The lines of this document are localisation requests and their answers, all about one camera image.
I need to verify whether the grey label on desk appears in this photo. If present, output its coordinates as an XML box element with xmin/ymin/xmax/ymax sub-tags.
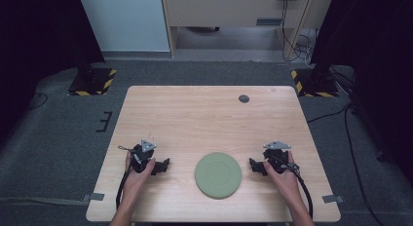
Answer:
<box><xmin>255</xmin><ymin>18</ymin><xmax>283</xmax><ymax>26</ymax></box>

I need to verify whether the black yellow striped stand base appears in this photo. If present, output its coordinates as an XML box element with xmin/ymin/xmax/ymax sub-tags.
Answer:
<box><xmin>67</xmin><ymin>67</ymin><xmax>118</xmax><ymax>97</ymax></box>
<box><xmin>290</xmin><ymin>68</ymin><xmax>340</xmax><ymax>98</ymax></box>

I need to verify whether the black curtain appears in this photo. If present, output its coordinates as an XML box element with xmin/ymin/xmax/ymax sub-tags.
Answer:
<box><xmin>0</xmin><ymin>0</ymin><xmax>107</xmax><ymax>146</ymax></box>
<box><xmin>310</xmin><ymin>0</ymin><xmax>413</xmax><ymax>186</ymax></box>

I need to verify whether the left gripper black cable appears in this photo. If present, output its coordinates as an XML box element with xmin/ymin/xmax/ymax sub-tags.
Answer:
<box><xmin>115</xmin><ymin>167</ymin><xmax>133</xmax><ymax>210</ymax></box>

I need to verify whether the light wooden desk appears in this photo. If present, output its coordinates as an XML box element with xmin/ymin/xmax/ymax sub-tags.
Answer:
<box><xmin>161</xmin><ymin>0</ymin><xmax>335</xmax><ymax>60</ymax></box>

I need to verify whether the thin black floor cable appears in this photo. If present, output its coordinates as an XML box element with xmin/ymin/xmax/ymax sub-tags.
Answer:
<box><xmin>26</xmin><ymin>92</ymin><xmax>50</xmax><ymax>111</ymax></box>

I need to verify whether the white cables bundle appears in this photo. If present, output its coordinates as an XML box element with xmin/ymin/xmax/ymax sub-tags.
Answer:
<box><xmin>297</xmin><ymin>28</ymin><xmax>319</xmax><ymax>66</ymax></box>

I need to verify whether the white panel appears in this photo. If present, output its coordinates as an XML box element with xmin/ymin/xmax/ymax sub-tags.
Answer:
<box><xmin>77</xmin><ymin>0</ymin><xmax>171</xmax><ymax>53</ymax></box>

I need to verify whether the person's left hand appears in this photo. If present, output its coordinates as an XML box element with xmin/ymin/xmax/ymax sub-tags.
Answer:
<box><xmin>122</xmin><ymin>151</ymin><xmax>157</xmax><ymax>202</ymax></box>

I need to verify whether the grey tape piece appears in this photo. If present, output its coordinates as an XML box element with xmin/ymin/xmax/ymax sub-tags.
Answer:
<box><xmin>321</xmin><ymin>194</ymin><xmax>345</xmax><ymax>205</ymax></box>
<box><xmin>81</xmin><ymin>192</ymin><xmax>106</xmax><ymax>203</ymax></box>

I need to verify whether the person's right hand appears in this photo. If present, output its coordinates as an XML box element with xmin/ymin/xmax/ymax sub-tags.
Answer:
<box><xmin>262</xmin><ymin>151</ymin><xmax>302</xmax><ymax>205</ymax></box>

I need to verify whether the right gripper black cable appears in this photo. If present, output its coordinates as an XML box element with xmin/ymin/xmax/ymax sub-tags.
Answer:
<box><xmin>269</xmin><ymin>155</ymin><xmax>315</xmax><ymax>219</ymax></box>

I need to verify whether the black power cable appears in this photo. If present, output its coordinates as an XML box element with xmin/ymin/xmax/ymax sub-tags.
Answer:
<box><xmin>280</xmin><ymin>0</ymin><xmax>314</xmax><ymax>63</ymax></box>

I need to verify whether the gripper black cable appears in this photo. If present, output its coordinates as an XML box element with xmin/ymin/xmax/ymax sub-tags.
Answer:
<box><xmin>269</xmin><ymin>155</ymin><xmax>315</xmax><ymax>219</ymax></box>
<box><xmin>115</xmin><ymin>167</ymin><xmax>133</xmax><ymax>210</ymax></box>

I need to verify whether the long black floor cable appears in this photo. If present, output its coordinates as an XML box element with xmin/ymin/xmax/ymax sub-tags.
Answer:
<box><xmin>343</xmin><ymin>103</ymin><xmax>387</xmax><ymax>226</ymax></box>

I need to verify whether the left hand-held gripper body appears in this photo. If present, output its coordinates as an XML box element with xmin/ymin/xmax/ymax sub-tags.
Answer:
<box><xmin>131</xmin><ymin>138</ymin><xmax>158</xmax><ymax>174</ymax></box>

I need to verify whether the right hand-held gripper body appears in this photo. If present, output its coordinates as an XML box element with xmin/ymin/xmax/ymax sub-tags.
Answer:
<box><xmin>262</xmin><ymin>140</ymin><xmax>292</xmax><ymax>174</ymax></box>

